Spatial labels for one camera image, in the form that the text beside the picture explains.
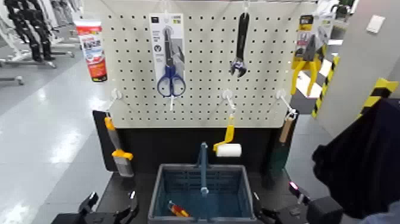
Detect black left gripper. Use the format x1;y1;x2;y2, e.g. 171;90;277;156
78;190;139;224

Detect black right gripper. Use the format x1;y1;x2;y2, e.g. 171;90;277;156
252;181;312;224

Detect yellow paint roller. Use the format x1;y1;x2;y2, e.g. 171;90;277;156
212;114;243;158

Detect blue grey plastic crate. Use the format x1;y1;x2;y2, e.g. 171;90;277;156
147;142;258;224

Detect orange grey paint brush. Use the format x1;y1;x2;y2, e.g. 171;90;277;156
104;116;135;178

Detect red yellow screwdriver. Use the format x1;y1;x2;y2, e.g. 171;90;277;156
167;200;190;218

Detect black back panel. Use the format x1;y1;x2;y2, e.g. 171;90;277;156
92;110;300;176

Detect white perforated pegboard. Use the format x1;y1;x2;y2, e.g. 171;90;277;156
99;0;317;129

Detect yellow black striped guard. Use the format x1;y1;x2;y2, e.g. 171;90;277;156
358;77;400;117
311;55;340;119

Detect blue scissors on card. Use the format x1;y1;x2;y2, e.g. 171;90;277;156
149;12;187;98

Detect yellow pliers on card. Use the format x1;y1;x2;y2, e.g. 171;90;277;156
290;14;333;97

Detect red white sealant tube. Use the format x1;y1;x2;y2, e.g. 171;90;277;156
74;19;108;83

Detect black adjustable wrench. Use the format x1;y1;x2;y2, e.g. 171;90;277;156
229;11;251;78

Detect black robot on stand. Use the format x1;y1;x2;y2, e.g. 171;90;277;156
4;0;57;62

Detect wooden handled green tool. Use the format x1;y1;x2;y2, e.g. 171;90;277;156
270;116;295;179

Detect white wall plate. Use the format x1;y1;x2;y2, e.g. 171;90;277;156
366;14;386;34

